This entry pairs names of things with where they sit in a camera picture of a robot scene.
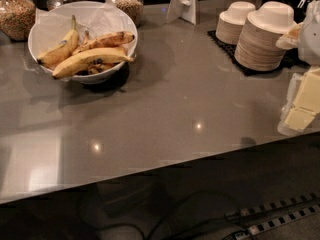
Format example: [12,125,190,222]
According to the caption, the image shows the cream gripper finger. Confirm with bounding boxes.
[276,23,303,50]
[277,67,320,136]

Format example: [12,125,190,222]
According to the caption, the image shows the front yellow banana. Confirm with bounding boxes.
[52,48,134,79]

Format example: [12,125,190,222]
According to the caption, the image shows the yellow banana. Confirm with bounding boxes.
[36,16,79,68]
[52,48,134,79]

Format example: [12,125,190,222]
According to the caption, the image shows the left yellow banana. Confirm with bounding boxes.
[36,16,79,68]

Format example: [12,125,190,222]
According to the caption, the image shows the black rubber mat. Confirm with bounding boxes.
[207,30,309,76]

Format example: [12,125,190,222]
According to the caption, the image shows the left stack paper bowls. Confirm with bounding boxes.
[216,1,256,45]

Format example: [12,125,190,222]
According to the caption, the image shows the white sign stand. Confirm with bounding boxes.
[166,0,199,25]

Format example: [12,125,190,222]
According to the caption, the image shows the lower power strip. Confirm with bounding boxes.
[231,204,320,240]

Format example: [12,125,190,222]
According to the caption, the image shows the right glass cereal jar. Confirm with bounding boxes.
[105,0,144,26]

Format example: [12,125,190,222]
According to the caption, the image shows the glass cereal jar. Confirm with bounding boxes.
[0,0,36,41]
[105,0,144,26]

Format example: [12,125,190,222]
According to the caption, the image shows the left glass cereal jar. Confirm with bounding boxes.
[0,0,36,41]

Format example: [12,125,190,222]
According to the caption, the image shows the black floor cable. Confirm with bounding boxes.
[94,189,248,240]

